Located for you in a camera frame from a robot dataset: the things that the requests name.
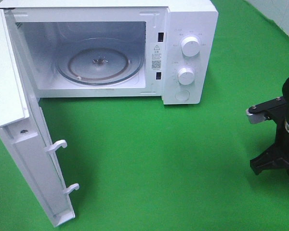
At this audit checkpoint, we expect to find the lower white dial knob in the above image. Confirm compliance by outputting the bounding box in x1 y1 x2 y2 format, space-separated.
178 67 196 85

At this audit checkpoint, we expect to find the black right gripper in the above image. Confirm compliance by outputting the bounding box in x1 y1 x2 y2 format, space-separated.
250 103 289 175

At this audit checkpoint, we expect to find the white microwave oven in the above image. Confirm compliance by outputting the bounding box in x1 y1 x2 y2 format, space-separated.
0 0 218 104

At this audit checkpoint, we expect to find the green table cloth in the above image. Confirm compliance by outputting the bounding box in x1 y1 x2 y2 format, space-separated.
0 0 289 231

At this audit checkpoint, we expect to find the glass microwave turntable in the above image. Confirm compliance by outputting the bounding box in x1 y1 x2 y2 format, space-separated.
56 38 145 86

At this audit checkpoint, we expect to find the white dial knob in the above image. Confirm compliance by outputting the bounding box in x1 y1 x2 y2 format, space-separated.
178 67 196 85
181 36 200 57

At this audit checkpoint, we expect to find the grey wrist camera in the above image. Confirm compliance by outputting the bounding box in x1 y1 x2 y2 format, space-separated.
246 96 288 124

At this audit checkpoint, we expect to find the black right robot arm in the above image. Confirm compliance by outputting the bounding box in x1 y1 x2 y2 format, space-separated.
246 77 289 175

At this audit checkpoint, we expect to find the upper white dial knob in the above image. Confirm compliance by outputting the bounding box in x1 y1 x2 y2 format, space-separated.
181 36 200 57

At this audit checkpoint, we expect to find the round white door button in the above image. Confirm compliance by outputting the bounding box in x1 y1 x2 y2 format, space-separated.
175 90 190 102

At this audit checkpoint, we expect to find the white microwave door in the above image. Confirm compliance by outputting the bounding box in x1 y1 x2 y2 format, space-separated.
0 9 79 227

